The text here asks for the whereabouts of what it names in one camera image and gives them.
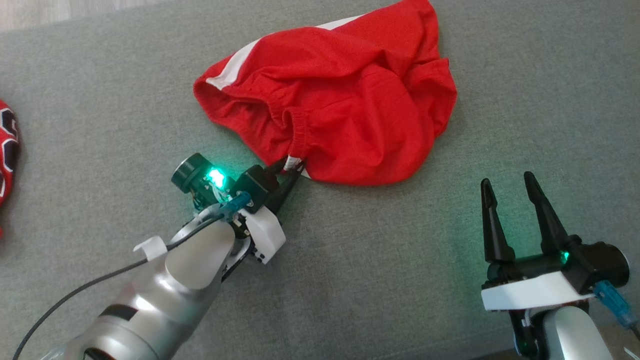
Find red number 23 basketball jersey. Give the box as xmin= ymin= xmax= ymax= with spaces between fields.
xmin=0 ymin=99 xmax=22 ymax=236

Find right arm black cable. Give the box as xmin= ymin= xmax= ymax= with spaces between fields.
xmin=594 ymin=280 xmax=640 ymax=343

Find white cable clip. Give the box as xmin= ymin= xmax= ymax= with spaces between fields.
xmin=133 ymin=235 xmax=169 ymax=262

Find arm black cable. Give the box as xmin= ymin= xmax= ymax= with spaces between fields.
xmin=594 ymin=280 xmax=640 ymax=343
xmin=12 ymin=191 xmax=252 ymax=360

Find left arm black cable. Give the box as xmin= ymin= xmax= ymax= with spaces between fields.
xmin=12 ymin=191 xmax=252 ymax=360

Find grey fabric sofa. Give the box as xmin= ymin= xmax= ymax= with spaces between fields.
xmin=0 ymin=0 xmax=640 ymax=360

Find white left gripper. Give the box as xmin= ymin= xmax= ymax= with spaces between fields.
xmin=238 ymin=158 xmax=307 ymax=265

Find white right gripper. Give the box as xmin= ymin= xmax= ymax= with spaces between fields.
xmin=480 ymin=171 xmax=596 ymax=314

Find red shorts with white stripe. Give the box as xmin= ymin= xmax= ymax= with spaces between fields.
xmin=193 ymin=0 xmax=458 ymax=187

